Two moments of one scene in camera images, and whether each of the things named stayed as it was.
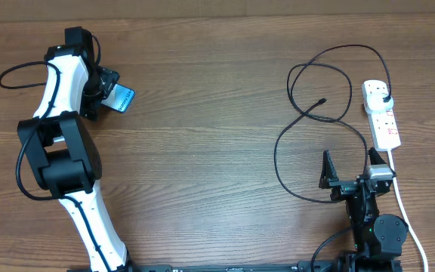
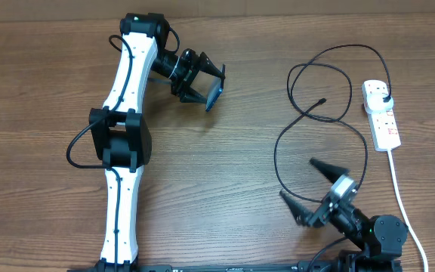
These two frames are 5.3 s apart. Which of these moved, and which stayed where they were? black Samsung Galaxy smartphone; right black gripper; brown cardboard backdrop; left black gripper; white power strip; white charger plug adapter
Moved: left black gripper; right black gripper; black Samsung Galaxy smartphone
Stayed: brown cardboard backdrop; white charger plug adapter; white power strip
